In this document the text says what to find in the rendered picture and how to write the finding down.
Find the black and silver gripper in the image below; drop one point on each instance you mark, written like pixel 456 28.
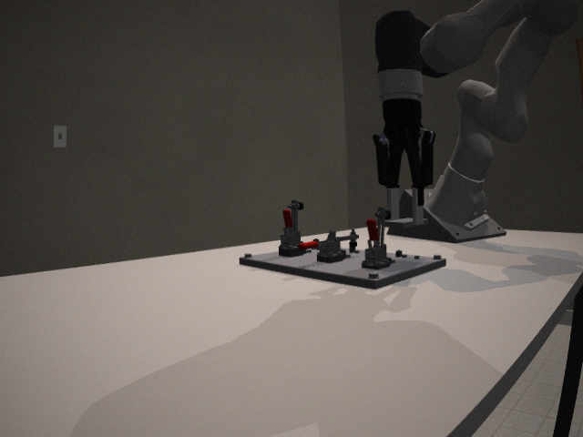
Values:
pixel 405 114

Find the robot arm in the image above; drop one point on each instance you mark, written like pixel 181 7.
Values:
pixel 406 48

